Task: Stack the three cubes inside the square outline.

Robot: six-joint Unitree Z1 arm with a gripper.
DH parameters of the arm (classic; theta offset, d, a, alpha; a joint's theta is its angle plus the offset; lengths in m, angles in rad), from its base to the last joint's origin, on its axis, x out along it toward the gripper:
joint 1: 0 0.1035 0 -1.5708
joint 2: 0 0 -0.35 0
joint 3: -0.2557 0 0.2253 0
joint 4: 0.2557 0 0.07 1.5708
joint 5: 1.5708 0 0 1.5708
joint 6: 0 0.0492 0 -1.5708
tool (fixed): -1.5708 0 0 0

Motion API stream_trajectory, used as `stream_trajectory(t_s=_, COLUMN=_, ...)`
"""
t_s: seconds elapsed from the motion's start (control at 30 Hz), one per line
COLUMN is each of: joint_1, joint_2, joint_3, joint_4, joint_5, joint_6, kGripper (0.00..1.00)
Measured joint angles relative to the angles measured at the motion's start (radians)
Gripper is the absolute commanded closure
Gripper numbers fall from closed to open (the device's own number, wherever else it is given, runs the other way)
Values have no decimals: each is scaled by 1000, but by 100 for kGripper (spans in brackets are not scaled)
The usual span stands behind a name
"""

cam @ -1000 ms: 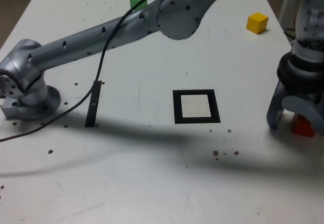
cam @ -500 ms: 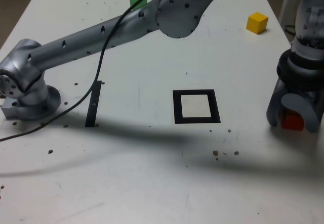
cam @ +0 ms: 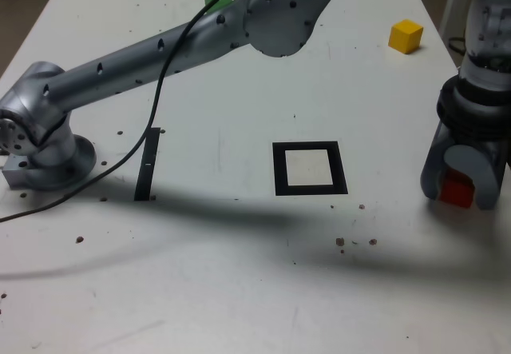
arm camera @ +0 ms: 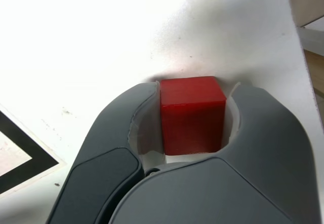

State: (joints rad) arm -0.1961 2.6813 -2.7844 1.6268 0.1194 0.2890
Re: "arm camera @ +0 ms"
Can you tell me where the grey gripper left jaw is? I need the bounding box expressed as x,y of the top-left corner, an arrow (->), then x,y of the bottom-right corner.
47,81 -> 168,224

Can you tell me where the black tape square outline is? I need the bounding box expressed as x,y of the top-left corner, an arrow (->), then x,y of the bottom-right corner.
0,110 -> 60,194

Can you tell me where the red cube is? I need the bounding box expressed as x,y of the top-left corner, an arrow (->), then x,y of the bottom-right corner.
159,76 -> 227,156

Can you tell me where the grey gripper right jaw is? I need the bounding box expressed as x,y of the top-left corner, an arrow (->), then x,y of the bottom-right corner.
108,81 -> 321,224

